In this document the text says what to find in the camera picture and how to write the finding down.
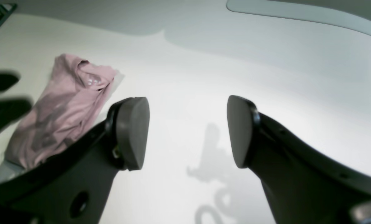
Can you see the mauve T-shirt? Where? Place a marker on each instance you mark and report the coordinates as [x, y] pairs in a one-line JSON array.
[[66, 110]]

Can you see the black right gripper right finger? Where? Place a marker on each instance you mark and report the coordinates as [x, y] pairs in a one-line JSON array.
[[301, 185]]

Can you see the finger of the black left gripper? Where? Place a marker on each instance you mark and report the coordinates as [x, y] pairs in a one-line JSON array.
[[8, 80], [13, 109]]

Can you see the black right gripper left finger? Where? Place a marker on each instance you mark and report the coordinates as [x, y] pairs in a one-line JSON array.
[[73, 186]]

